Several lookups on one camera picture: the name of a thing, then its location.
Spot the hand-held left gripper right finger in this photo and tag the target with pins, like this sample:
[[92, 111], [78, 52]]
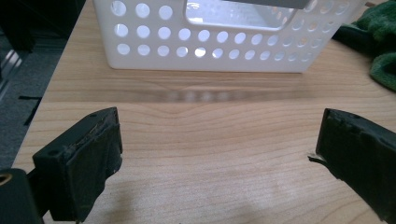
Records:
[[358, 149]]

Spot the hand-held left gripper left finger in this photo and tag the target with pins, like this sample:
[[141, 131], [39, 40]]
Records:
[[77, 168]]

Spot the green cloth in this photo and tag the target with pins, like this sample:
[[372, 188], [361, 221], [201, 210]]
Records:
[[378, 40]]

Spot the white perforated plastic basket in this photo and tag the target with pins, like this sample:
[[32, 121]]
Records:
[[218, 37]]

